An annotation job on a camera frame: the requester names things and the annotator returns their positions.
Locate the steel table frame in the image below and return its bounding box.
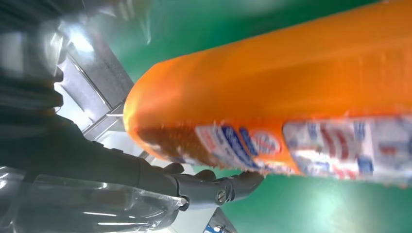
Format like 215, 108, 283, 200
56, 42, 152, 162

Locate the green table mat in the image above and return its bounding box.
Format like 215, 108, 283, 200
106, 0, 412, 233

